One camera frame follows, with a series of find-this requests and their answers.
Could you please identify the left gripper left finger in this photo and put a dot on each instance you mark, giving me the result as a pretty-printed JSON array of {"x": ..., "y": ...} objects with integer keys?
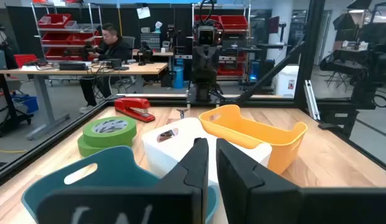
[{"x": 180, "y": 199}]

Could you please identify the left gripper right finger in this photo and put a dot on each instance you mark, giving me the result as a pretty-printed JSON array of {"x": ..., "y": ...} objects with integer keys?
[{"x": 258, "y": 199}]

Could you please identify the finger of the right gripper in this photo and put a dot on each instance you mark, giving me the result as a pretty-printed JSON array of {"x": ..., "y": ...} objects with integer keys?
[
  {"x": 202, "y": 70},
  {"x": 209, "y": 70}
]

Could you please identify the silver staple remover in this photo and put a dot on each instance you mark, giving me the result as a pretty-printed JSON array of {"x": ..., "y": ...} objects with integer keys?
[{"x": 182, "y": 112}]

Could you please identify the red stapler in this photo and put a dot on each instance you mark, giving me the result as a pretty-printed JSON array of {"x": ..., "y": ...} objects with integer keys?
[{"x": 134, "y": 107}]

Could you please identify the green tape roll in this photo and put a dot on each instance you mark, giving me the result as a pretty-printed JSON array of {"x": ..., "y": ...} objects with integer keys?
[
  {"x": 85, "y": 151},
  {"x": 96, "y": 138}
]

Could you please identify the small black desktop robot arm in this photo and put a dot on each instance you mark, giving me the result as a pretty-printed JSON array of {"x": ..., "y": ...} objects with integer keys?
[{"x": 145, "y": 54}]

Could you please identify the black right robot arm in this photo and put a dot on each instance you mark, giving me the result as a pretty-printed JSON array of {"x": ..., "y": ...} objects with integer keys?
[{"x": 203, "y": 91}]

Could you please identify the blue waste bin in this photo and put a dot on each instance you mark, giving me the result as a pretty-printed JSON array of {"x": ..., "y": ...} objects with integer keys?
[{"x": 178, "y": 77}]

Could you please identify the white plastic bin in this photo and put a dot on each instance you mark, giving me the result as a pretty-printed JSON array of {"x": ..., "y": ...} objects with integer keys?
[{"x": 168, "y": 155}]

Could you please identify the black computer tower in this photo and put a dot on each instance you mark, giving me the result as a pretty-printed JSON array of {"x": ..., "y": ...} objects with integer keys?
[{"x": 255, "y": 71}]

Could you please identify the wooden desk with grey legs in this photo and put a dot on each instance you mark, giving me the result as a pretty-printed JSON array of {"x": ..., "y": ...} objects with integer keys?
[{"x": 143, "y": 68}]

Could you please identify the metal rack with red bins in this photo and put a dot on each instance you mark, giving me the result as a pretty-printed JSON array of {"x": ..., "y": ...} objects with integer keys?
[
  {"x": 233, "y": 21},
  {"x": 56, "y": 20}
]

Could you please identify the yellow plastic bin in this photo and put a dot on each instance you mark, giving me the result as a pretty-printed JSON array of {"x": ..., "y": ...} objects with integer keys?
[{"x": 274, "y": 146}]

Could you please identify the teal plastic bin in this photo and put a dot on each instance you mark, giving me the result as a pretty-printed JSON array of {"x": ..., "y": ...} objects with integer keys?
[{"x": 118, "y": 168}]

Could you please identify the black office chair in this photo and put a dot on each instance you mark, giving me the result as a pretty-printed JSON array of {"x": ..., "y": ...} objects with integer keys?
[{"x": 129, "y": 42}]

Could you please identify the white paper sheet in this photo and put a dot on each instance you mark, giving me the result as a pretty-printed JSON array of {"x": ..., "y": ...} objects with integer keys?
[{"x": 143, "y": 12}]

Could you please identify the white waste bin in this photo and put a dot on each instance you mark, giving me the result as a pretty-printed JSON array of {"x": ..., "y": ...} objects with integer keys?
[{"x": 286, "y": 81}]

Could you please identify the person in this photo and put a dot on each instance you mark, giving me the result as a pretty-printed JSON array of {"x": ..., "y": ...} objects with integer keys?
[{"x": 113, "y": 49}]

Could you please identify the black table clamp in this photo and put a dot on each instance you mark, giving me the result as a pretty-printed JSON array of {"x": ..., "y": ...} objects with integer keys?
[{"x": 328, "y": 126}]

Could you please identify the black electronics box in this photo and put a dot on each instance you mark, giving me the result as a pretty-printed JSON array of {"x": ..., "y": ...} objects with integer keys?
[{"x": 73, "y": 66}]

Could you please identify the black robot workstation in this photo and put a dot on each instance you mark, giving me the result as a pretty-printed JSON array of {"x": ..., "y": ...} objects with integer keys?
[{"x": 364, "y": 77}]

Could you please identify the red plastic box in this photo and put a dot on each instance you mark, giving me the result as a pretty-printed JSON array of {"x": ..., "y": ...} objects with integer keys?
[{"x": 25, "y": 59}]

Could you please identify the blue plastic crate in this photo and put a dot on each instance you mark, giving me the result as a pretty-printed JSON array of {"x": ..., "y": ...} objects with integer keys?
[{"x": 26, "y": 104}]

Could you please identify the black cart with bins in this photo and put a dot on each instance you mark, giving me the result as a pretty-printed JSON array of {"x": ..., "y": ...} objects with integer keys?
[{"x": 7, "y": 99}]

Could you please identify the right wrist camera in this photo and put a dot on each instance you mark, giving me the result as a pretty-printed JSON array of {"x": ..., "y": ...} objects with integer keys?
[{"x": 206, "y": 35}]

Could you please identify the black aluminium rig frame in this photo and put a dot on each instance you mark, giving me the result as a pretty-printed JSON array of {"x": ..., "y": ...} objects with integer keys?
[{"x": 149, "y": 102}]

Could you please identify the silver aluminium bracket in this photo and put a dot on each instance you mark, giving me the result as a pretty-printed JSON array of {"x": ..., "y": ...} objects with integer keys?
[{"x": 312, "y": 99}]

